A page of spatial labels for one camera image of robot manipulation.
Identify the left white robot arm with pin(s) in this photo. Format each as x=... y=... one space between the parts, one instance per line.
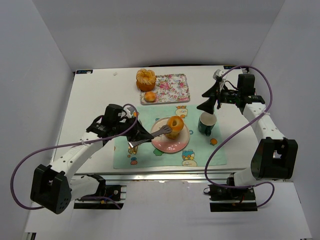
x=54 y=186

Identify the pink white ceramic plate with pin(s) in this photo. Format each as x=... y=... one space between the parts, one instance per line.
x=166 y=145

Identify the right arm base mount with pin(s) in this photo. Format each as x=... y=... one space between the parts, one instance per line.
x=229 y=200

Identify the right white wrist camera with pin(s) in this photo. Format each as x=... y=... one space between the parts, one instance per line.
x=220 y=77

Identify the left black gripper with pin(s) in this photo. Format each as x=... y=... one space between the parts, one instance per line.
x=133 y=128

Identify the small round bun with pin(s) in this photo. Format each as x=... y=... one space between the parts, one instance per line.
x=150 y=97

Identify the brown bread slice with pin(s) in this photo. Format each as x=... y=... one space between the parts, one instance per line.
x=172 y=135

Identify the gold knife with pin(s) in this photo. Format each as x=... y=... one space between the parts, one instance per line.
x=135 y=150

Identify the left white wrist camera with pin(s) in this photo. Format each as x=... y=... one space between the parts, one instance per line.
x=128 y=111

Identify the floral rectangular tray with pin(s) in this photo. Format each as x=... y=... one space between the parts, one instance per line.
x=169 y=89

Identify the glazed ring donut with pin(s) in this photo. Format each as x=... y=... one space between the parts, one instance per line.
x=176 y=123

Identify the silver metal tongs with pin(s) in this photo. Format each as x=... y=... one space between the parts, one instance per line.
x=165 y=129

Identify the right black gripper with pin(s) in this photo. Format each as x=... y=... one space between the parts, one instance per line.
x=218 y=93

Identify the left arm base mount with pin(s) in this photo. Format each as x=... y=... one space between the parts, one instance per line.
x=113 y=198

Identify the dark green mug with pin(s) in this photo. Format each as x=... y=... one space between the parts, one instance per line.
x=206 y=123

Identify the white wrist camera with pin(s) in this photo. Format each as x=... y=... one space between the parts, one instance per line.
x=220 y=77
x=128 y=111

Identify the orange bundt cake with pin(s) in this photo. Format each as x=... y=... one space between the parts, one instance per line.
x=145 y=80

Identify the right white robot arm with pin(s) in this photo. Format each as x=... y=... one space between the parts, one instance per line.
x=275 y=156

